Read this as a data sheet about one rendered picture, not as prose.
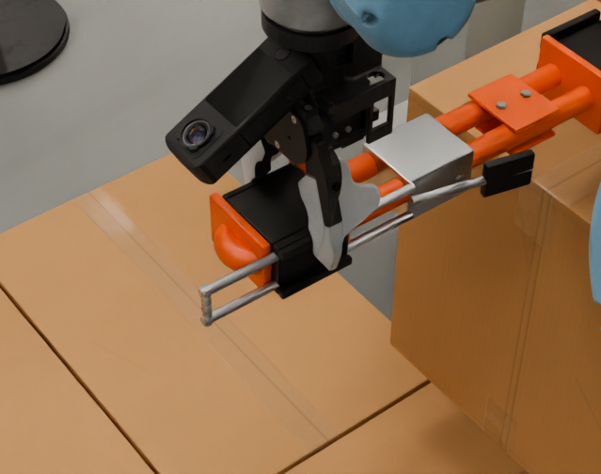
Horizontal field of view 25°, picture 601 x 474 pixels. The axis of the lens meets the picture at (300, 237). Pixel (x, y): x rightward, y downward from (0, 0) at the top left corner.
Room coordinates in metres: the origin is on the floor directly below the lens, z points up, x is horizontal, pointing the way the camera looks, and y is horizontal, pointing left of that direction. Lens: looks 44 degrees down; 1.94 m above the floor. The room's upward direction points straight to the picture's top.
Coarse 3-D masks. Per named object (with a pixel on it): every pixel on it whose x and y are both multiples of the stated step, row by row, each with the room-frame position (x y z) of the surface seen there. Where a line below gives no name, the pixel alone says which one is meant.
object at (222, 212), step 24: (288, 168) 0.82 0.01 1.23; (240, 192) 0.79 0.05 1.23; (264, 192) 0.79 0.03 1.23; (288, 192) 0.79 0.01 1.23; (216, 216) 0.78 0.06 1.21; (240, 216) 0.76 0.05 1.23; (264, 216) 0.76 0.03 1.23; (288, 216) 0.76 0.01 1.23; (240, 240) 0.75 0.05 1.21; (264, 240) 0.74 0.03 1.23
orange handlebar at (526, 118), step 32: (480, 96) 0.93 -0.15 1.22; (512, 96) 0.93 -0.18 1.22; (576, 96) 0.93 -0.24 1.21; (448, 128) 0.89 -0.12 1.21; (480, 128) 0.91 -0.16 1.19; (512, 128) 0.88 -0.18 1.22; (544, 128) 0.90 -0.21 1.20; (352, 160) 0.85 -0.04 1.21; (480, 160) 0.86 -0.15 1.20; (384, 192) 0.81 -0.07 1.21; (224, 224) 0.77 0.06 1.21; (224, 256) 0.74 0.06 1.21
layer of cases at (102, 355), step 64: (128, 192) 1.55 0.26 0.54; (192, 192) 1.55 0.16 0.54; (0, 256) 1.41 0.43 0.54; (64, 256) 1.41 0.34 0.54; (128, 256) 1.41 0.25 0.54; (192, 256) 1.41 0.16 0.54; (0, 320) 1.28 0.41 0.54; (64, 320) 1.28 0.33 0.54; (128, 320) 1.28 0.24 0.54; (192, 320) 1.28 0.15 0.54; (256, 320) 1.28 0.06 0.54; (320, 320) 1.28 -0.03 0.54; (384, 320) 1.28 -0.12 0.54; (0, 384) 1.17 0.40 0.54; (64, 384) 1.17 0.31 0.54; (128, 384) 1.17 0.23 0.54; (192, 384) 1.17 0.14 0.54; (256, 384) 1.17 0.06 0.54; (320, 384) 1.17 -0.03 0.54; (384, 384) 1.17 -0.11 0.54; (0, 448) 1.06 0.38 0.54; (64, 448) 1.06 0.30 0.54; (128, 448) 1.06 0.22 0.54; (192, 448) 1.06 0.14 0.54; (256, 448) 1.06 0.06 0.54; (320, 448) 1.07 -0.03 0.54; (384, 448) 1.06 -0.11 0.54; (448, 448) 1.06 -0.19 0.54
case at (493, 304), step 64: (512, 64) 1.16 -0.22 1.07; (576, 128) 1.06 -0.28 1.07; (512, 192) 1.00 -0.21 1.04; (576, 192) 0.96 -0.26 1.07; (448, 256) 1.06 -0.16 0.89; (512, 256) 0.99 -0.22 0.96; (576, 256) 0.92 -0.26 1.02; (448, 320) 1.05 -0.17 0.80; (512, 320) 0.98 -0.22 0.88; (576, 320) 0.91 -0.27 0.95; (448, 384) 1.04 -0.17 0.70; (512, 384) 0.96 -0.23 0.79; (576, 384) 0.90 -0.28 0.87; (512, 448) 0.95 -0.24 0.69; (576, 448) 0.89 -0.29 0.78
